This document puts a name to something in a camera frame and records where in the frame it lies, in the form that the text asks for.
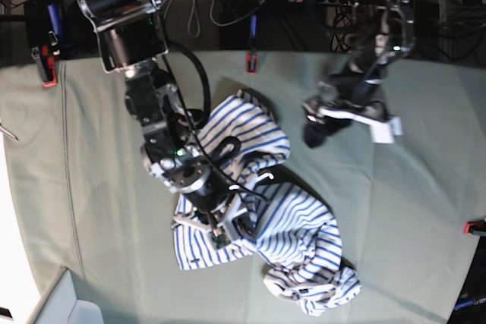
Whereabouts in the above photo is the red clamp centre edge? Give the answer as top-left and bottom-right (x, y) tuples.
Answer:
(245, 52), (257, 74)

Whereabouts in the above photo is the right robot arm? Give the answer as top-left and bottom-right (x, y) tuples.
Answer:
(77, 0), (254, 248)

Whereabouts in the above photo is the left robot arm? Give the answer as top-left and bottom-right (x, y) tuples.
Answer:
(302, 0), (415, 149)

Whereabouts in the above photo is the blue white striped t-shirt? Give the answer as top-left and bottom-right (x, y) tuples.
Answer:
(173, 90), (361, 316)

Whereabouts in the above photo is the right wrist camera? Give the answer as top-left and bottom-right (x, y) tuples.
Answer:
(209, 228), (232, 250)

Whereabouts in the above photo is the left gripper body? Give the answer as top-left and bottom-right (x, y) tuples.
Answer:
(302, 93), (395, 148)

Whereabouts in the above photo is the red clamp edge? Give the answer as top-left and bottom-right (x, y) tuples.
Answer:
(463, 219), (486, 237)
(245, 52), (257, 74)

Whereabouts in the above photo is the red clamp right edge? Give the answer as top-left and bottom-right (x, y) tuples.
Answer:
(463, 219), (486, 237)

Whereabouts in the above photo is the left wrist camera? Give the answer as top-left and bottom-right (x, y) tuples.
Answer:
(370, 116), (403, 144)

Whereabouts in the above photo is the white bin bottom left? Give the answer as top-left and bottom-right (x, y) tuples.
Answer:
(27, 266), (105, 324)

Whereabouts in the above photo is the green table cloth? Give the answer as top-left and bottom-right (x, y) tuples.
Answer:
(1, 52), (485, 323)

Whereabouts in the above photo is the red black clamp left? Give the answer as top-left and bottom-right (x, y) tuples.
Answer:
(31, 30), (60, 89)

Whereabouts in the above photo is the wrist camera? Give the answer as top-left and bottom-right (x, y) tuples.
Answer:
(209, 228), (232, 250)
(370, 116), (403, 144)

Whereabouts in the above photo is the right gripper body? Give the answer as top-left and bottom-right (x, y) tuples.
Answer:
(172, 193), (266, 243)

